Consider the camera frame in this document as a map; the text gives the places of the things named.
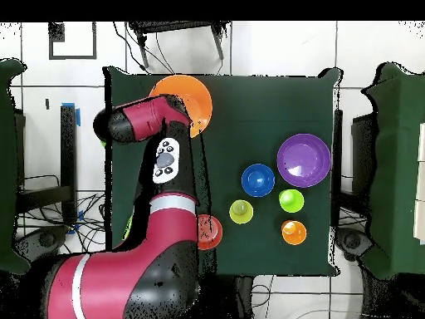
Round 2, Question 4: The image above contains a black chair with legs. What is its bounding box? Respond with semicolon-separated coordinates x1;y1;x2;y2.
127;20;232;69

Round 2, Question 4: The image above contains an orange cup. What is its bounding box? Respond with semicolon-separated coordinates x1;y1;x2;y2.
281;219;308;246

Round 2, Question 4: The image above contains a dark green tablecloth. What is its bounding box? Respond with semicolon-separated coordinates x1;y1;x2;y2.
104;65;341;277

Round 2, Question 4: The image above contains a yellow cup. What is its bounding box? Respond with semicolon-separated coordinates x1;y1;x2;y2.
228;199;254;225

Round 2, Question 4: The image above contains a black metal frame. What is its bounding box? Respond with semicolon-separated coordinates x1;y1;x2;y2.
14;105;78;225
332;109;344;228

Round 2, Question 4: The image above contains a small orange-red bowl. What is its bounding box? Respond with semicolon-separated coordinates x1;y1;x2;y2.
197;213;224;251

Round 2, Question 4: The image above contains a blue tape strip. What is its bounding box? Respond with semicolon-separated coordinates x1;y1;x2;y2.
61;101;81;127

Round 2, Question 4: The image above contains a light green cup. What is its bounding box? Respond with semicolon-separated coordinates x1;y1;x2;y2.
278;189;305;214

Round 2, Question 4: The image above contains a blue bowl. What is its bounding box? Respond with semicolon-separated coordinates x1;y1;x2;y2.
241;163;276;199

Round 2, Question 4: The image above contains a large orange bowl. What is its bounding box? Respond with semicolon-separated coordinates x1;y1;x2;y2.
149;74;213;139

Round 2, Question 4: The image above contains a green cloth side table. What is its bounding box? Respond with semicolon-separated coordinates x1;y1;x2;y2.
361;62;425;280
0;56;32;275

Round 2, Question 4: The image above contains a purple bowl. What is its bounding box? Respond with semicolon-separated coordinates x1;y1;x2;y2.
276;133;332;189

